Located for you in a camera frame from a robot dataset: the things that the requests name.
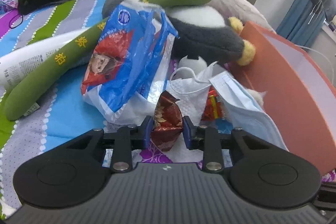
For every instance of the grey penguin plush toy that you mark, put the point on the grey penguin plush toy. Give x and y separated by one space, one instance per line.
203 33

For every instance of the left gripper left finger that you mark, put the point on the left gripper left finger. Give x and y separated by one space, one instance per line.
126 140

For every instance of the blue curtain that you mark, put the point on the blue curtain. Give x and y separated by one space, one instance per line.
301 25

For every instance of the blue red plastic bag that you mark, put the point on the blue red plastic bag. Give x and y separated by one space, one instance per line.
128 68

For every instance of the blue face mask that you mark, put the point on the blue face mask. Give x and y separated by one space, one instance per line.
244 111

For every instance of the red foil packet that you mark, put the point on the red foil packet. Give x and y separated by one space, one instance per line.
213 108

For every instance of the dark red snack wrapper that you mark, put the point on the dark red snack wrapper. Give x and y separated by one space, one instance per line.
167 122

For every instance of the green plush massage stick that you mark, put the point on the green plush massage stick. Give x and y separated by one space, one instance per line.
36 83

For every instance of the white face mask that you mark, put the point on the white face mask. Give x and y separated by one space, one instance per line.
197 83

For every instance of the orange cardboard box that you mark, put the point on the orange cardboard box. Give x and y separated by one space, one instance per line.
299 97

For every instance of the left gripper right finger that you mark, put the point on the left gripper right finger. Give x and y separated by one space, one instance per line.
208 140

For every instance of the colourful striped bed sheet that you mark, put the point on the colourful striped bed sheet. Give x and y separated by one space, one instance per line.
46 109

